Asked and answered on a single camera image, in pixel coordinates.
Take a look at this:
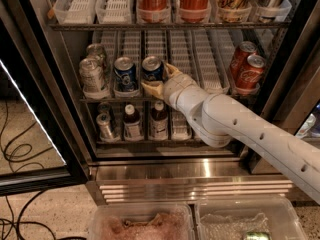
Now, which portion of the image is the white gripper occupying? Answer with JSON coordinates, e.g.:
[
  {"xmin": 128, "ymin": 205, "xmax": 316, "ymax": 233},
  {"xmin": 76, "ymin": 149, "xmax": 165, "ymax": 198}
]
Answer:
[{"xmin": 141, "ymin": 62, "xmax": 197, "ymax": 109}]

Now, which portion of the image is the blue pepsi can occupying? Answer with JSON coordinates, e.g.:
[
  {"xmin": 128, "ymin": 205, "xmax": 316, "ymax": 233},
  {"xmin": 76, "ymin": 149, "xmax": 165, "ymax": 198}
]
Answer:
[
  {"xmin": 114, "ymin": 56, "xmax": 137, "ymax": 92},
  {"xmin": 142, "ymin": 56, "xmax": 164, "ymax": 81}
]

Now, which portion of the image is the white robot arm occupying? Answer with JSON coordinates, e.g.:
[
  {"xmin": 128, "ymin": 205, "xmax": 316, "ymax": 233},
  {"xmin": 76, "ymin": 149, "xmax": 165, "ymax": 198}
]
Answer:
[{"xmin": 141, "ymin": 64, "xmax": 320, "ymax": 202}]

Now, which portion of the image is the slim silver can rear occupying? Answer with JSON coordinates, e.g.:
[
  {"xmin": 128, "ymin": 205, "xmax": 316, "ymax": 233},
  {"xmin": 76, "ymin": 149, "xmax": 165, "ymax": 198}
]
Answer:
[{"xmin": 97, "ymin": 102, "xmax": 115, "ymax": 123}]

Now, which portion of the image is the slim silver can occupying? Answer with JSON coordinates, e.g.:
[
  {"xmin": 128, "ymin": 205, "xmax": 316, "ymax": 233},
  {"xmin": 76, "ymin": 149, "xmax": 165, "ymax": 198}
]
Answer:
[
  {"xmin": 97, "ymin": 102, "xmax": 115, "ymax": 123},
  {"xmin": 96, "ymin": 113, "xmax": 115, "ymax": 140}
]

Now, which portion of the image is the slim silver can front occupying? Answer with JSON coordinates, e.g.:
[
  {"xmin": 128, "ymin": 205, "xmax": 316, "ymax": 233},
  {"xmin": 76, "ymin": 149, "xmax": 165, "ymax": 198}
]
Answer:
[{"xmin": 96, "ymin": 113, "xmax": 115, "ymax": 140}]

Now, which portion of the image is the silver can front left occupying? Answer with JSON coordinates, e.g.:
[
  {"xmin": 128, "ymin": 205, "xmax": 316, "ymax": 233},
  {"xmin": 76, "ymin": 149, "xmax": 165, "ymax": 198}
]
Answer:
[{"xmin": 79, "ymin": 58, "xmax": 105, "ymax": 93}]

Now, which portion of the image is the silver can rear left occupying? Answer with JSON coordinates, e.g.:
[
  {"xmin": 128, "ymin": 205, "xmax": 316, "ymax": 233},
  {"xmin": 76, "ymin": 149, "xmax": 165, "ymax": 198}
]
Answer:
[{"xmin": 86, "ymin": 43, "xmax": 107, "ymax": 69}]

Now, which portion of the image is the red coke can front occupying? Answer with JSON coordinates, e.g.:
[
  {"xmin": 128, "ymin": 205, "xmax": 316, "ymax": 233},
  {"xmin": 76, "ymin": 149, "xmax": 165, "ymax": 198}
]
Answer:
[{"xmin": 236, "ymin": 54, "xmax": 265, "ymax": 89}]

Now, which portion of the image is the red coke can rear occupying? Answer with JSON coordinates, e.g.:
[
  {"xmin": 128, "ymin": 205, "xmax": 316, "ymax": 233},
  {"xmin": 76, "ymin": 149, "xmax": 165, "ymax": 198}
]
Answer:
[{"xmin": 229, "ymin": 41, "xmax": 257, "ymax": 80}]

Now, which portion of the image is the steel fridge cabinet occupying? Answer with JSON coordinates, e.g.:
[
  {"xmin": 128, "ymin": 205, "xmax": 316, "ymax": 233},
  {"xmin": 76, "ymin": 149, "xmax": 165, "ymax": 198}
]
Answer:
[{"xmin": 30, "ymin": 0, "xmax": 319, "ymax": 205}]

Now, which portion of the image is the open glass fridge door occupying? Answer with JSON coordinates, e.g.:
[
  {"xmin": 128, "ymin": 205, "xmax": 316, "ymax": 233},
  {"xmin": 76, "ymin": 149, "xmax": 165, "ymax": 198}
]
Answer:
[{"xmin": 0, "ymin": 0, "xmax": 88, "ymax": 196}]

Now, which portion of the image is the green can in bin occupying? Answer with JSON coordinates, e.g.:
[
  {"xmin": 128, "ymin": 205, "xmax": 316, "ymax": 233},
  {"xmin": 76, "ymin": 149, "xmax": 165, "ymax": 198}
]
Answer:
[{"xmin": 243, "ymin": 232, "xmax": 271, "ymax": 240}]

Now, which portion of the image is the brown bottle right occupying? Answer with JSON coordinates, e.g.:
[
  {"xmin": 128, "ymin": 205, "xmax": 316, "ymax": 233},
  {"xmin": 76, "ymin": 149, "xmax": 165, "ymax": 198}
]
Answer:
[{"xmin": 150, "ymin": 101, "xmax": 168, "ymax": 141}]

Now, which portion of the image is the brown bottle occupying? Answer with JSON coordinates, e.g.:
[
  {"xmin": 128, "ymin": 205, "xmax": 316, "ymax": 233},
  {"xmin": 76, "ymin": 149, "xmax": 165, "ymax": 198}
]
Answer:
[
  {"xmin": 123, "ymin": 104, "xmax": 143, "ymax": 141},
  {"xmin": 150, "ymin": 101, "xmax": 168, "ymax": 141}
]

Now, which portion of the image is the brown bottle left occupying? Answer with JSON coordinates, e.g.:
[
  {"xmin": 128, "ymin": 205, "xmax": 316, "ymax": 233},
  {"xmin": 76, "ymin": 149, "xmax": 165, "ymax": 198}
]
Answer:
[{"xmin": 123, "ymin": 104, "xmax": 143, "ymax": 141}]

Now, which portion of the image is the clear plastic bin left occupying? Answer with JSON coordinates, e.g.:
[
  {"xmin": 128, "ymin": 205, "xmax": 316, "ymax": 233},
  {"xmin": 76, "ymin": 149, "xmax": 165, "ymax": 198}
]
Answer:
[{"xmin": 87, "ymin": 202, "xmax": 195, "ymax": 240}]

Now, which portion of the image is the clear plastic bin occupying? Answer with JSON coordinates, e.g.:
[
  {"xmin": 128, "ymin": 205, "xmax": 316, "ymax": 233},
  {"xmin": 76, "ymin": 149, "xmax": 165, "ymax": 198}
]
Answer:
[
  {"xmin": 87, "ymin": 202, "xmax": 195, "ymax": 240},
  {"xmin": 194, "ymin": 196, "xmax": 308, "ymax": 240}
]

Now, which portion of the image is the clear plastic bin right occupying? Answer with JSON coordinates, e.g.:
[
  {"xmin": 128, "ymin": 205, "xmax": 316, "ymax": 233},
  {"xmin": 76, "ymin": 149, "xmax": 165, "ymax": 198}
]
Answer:
[{"xmin": 194, "ymin": 196, "xmax": 308, "ymax": 240}]

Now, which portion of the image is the black floor cable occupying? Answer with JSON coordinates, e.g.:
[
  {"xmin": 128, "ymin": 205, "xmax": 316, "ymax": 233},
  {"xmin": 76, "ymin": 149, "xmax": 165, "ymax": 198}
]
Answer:
[{"xmin": 0, "ymin": 100, "xmax": 88, "ymax": 240}]

